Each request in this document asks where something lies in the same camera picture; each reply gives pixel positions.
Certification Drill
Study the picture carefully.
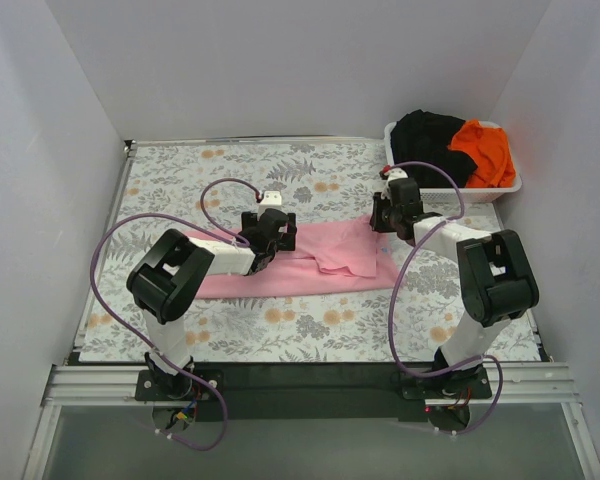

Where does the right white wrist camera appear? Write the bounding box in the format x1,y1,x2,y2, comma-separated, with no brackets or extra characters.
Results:
380,165,408,182

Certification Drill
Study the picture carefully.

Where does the white plastic laundry basket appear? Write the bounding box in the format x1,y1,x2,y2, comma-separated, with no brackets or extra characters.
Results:
383,122,522,203

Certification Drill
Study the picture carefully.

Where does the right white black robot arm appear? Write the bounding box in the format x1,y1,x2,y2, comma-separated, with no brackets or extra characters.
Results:
370,170,539,398

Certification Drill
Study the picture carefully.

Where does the black t-shirt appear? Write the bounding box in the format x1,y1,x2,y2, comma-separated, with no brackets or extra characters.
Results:
390,110,477,188

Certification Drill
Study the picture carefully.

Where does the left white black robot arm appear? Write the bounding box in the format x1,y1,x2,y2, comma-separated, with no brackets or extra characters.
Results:
126,207,297,400

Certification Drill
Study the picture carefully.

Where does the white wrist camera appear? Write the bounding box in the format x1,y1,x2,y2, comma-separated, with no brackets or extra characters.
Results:
380,165,408,182
258,190,283,211

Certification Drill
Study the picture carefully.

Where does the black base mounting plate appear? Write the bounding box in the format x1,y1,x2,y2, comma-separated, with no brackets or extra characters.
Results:
134,360,491,424

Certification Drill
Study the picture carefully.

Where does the pink t-shirt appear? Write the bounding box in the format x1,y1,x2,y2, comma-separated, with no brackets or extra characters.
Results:
197,215,398,299

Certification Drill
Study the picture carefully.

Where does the floral patterned table mat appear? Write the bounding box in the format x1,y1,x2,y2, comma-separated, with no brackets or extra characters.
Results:
79,140,463,363

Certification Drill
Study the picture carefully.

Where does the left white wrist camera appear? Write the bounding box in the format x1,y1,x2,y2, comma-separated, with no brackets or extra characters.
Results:
258,190,283,211

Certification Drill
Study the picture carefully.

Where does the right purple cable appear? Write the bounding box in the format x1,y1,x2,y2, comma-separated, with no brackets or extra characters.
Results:
387,160,505,435

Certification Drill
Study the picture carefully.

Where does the orange t-shirt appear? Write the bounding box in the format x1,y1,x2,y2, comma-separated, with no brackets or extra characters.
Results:
449,119,516,189

